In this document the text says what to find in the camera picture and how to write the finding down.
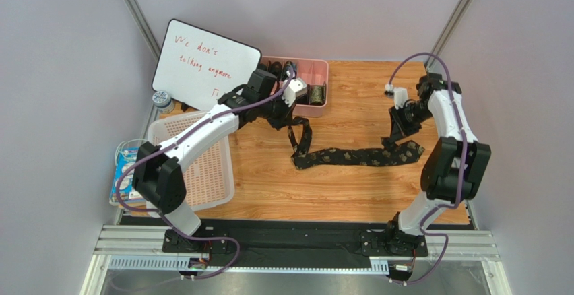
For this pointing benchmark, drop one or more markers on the small blue white jar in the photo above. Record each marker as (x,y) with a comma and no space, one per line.
(163,102)

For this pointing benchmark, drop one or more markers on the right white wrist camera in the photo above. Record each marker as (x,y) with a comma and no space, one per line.
(398,94)

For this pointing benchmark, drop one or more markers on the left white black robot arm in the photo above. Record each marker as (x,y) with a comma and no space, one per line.
(158,174)

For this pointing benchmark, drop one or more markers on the white whiteboard with red writing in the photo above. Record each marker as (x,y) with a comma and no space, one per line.
(197,66)

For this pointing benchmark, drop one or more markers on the dark blue rolled tie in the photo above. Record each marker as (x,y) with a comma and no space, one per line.
(289,70)

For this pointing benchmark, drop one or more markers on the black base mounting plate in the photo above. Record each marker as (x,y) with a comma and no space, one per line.
(282,244)

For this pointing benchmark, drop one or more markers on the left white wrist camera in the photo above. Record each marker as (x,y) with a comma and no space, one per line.
(293,91)

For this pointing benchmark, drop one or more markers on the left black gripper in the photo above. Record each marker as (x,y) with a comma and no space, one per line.
(278,119)

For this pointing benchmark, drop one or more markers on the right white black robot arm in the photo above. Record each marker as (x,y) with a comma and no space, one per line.
(455,167)

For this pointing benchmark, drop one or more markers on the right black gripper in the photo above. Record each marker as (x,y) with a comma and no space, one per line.
(399,126)

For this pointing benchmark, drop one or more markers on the pink divided organizer box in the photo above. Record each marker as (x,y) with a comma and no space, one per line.
(312,72)

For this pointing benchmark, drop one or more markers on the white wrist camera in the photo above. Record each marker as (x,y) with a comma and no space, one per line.
(293,91)
(398,94)

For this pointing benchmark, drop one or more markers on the white plastic mesh basket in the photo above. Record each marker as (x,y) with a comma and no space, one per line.
(209,180)

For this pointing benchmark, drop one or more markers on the aluminium frame rail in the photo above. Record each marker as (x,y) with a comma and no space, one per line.
(144,256)

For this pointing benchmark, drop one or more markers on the olive green rolled tie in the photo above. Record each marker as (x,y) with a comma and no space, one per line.
(317,96)

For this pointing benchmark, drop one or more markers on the black floral patterned tie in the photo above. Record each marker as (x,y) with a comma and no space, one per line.
(300,135)

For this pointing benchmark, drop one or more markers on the black glossy rolled tie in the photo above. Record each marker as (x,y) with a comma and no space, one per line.
(303,99)

